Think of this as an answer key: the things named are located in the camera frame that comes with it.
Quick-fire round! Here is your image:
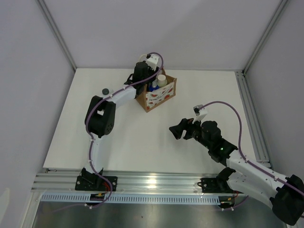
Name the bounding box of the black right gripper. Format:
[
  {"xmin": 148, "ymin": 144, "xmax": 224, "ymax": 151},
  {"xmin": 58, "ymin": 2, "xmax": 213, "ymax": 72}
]
[{"xmin": 169, "ymin": 115, "xmax": 211, "ymax": 150}]

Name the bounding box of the orange blue pump bottle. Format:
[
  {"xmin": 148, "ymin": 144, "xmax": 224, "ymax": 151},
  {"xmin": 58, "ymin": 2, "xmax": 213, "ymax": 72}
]
[{"xmin": 148, "ymin": 81, "xmax": 159, "ymax": 92}]

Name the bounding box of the sage green lotion bottle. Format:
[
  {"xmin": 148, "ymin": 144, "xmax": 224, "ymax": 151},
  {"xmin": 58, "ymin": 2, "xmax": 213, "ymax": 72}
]
[{"xmin": 156, "ymin": 74, "xmax": 168, "ymax": 88}]

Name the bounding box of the white bottle grey cap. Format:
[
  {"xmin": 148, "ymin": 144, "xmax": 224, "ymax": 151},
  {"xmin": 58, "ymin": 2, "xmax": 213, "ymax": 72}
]
[{"xmin": 102, "ymin": 88, "xmax": 114, "ymax": 96}]

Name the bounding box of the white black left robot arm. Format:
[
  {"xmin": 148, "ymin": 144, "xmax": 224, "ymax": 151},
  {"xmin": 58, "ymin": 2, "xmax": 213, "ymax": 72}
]
[{"xmin": 75, "ymin": 60, "xmax": 163, "ymax": 191}]

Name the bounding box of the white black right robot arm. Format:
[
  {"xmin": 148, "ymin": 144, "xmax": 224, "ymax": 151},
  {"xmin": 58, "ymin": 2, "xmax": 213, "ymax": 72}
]
[{"xmin": 169, "ymin": 118, "xmax": 304, "ymax": 226}]

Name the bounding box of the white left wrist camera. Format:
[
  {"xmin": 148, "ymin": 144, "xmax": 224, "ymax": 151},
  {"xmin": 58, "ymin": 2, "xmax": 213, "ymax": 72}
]
[{"xmin": 146, "ymin": 54, "xmax": 159, "ymax": 71}]

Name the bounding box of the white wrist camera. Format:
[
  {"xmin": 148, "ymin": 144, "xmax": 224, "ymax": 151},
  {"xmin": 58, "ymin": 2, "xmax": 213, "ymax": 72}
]
[
  {"xmin": 193, "ymin": 104, "xmax": 208, "ymax": 122},
  {"xmin": 146, "ymin": 54, "xmax": 159, "ymax": 71}
]

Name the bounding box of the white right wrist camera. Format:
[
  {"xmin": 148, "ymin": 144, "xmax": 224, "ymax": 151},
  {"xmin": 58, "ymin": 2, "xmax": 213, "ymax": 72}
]
[{"xmin": 193, "ymin": 104, "xmax": 208, "ymax": 122}]

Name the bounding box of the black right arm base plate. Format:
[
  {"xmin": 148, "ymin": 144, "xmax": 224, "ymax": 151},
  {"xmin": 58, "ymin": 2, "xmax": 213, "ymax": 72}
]
[{"xmin": 197, "ymin": 178, "xmax": 234, "ymax": 193}]

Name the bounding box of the slotted white cable duct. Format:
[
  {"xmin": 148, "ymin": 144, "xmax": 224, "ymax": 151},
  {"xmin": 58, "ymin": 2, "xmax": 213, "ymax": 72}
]
[{"xmin": 41, "ymin": 193, "xmax": 220, "ymax": 205}]

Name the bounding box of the aluminium side rail right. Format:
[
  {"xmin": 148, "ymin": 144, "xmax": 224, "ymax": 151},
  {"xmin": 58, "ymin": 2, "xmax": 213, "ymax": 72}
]
[{"xmin": 235, "ymin": 70, "xmax": 273, "ymax": 169}]

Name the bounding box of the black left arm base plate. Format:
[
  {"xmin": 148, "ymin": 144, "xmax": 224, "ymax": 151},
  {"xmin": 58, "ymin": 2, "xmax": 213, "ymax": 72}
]
[{"xmin": 75, "ymin": 176, "xmax": 111, "ymax": 191}]

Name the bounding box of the aluminium frame post left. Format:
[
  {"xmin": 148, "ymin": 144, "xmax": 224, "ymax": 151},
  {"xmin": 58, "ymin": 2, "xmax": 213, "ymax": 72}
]
[{"xmin": 35, "ymin": 0, "xmax": 77, "ymax": 72}]

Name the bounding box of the aluminium frame post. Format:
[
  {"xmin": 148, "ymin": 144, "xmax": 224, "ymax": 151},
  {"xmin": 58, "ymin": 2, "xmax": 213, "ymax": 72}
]
[
  {"xmin": 242, "ymin": 0, "xmax": 291, "ymax": 76},
  {"xmin": 35, "ymin": 0, "xmax": 77, "ymax": 72}
]

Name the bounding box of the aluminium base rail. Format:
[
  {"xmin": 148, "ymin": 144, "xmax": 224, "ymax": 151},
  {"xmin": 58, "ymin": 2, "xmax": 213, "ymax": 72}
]
[{"xmin": 31, "ymin": 170, "xmax": 216, "ymax": 195}]

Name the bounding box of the aluminium frame post right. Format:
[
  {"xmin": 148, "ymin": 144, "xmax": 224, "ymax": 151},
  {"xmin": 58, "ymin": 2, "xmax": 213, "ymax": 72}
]
[{"xmin": 242, "ymin": 0, "xmax": 291, "ymax": 76}]

